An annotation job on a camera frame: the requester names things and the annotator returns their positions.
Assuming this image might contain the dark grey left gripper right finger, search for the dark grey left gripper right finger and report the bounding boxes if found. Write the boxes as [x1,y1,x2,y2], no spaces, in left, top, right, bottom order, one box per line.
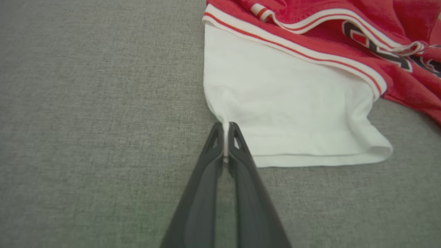
[227,122,293,248]

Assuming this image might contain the red jersey with white sleeves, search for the red jersey with white sleeves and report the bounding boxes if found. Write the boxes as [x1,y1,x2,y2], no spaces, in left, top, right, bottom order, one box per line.
[202,0,441,168]

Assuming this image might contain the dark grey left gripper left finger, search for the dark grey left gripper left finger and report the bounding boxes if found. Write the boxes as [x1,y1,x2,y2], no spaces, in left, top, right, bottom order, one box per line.
[160,122,225,248]

